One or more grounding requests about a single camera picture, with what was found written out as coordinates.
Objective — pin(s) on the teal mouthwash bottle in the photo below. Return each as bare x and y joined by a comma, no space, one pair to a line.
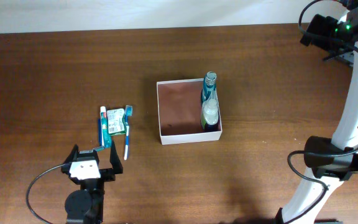
209,86

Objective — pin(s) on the green white toothpaste tube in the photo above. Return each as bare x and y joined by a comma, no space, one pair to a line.
106,138

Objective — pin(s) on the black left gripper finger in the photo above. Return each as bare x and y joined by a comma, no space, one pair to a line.
72,155
114,160

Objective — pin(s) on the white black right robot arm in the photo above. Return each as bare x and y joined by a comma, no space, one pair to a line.
329,161

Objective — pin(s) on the clear pump soap bottle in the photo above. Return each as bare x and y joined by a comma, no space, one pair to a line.
210,115

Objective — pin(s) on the blue white toothbrush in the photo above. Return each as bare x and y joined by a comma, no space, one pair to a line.
128,113

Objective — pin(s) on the white open cardboard box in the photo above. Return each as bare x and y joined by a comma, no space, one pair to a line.
179,112

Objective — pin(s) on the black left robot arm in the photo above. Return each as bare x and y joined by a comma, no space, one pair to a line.
85,205

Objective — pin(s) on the green Dettol soap pack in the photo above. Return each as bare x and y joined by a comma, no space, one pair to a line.
116,124

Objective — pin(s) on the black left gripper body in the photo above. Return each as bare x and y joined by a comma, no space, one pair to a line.
106,175

